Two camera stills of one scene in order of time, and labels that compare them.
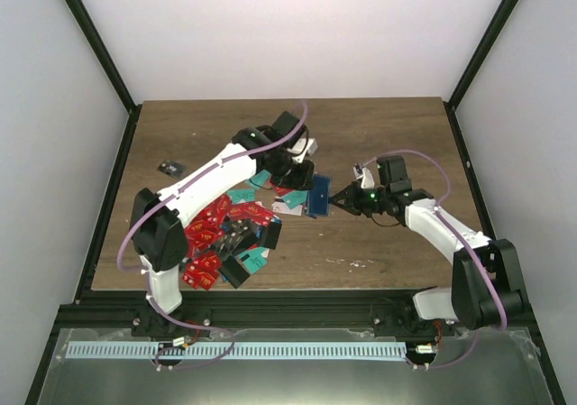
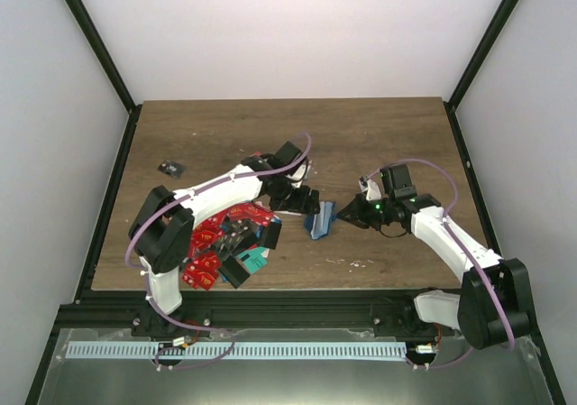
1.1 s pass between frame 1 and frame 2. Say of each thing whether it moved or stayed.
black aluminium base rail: stayed
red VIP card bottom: stayed
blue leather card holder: moved
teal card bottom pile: stayed
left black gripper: moved
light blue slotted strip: stayed
